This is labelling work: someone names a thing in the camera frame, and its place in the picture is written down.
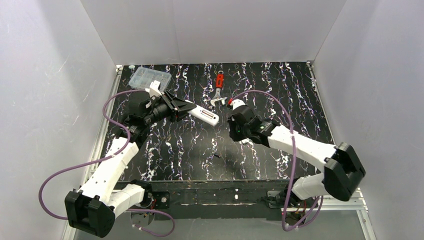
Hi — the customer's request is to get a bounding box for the white air conditioner remote control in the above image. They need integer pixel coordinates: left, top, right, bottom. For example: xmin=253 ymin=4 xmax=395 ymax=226
xmin=188 ymin=105 xmax=220 ymax=126

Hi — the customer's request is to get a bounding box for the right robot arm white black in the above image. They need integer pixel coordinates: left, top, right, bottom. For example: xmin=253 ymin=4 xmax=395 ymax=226
xmin=227 ymin=103 xmax=366 ymax=202

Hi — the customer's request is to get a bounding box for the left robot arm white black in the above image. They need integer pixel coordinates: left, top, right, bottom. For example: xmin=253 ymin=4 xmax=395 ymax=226
xmin=64 ymin=89 xmax=204 ymax=238

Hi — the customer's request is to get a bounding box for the clear plastic screw box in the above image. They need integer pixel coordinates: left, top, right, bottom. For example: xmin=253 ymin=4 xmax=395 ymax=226
xmin=128 ymin=66 xmax=172 ymax=92

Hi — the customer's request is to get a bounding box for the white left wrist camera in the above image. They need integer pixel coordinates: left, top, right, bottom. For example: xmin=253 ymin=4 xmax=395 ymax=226
xmin=146 ymin=80 xmax=162 ymax=99

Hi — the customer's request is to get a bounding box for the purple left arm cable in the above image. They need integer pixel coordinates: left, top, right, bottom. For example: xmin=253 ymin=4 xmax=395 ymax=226
xmin=38 ymin=89 xmax=176 ymax=238

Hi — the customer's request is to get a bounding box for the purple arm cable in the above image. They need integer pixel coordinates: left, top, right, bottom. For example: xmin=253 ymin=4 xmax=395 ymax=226
xmin=38 ymin=89 xmax=176 ymax=238
xmin=231 ymin=90 xmax=324 ymax=232

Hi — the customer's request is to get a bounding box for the red handled adjustable wrench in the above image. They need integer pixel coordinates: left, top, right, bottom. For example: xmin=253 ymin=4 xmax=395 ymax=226
xmin=210 ymin=70 xmax=227 ymax=107

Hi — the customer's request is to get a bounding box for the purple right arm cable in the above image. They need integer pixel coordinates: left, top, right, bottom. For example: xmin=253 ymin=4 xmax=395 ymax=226
xmin=231 ymin=90 xmax=324 ymax=232

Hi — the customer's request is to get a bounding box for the aluminium table frame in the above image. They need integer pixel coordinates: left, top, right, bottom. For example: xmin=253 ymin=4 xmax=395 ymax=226
xmin=61 ymin=64 xmax=377 ymax=240

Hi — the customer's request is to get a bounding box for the black front mounting rail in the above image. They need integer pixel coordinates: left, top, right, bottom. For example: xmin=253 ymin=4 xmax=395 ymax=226
xmin=120 ymin=179 xmax=332 ymax=221

